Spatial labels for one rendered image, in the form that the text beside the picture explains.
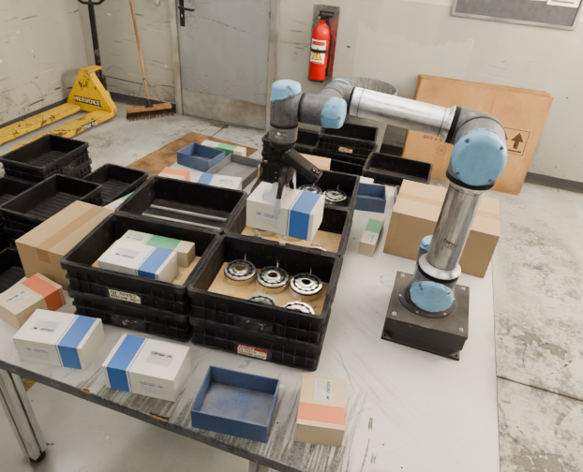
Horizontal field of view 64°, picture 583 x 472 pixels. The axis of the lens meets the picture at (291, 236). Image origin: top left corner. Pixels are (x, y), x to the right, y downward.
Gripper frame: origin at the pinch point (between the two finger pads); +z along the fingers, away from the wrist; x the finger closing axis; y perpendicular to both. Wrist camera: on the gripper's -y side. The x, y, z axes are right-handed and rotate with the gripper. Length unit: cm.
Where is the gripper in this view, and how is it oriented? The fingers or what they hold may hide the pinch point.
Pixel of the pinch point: (286, 205)
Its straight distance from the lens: 138.0
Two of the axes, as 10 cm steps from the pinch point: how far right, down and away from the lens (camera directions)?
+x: -3.2, 5.2, -8.0
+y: -9.5, -2.3, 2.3
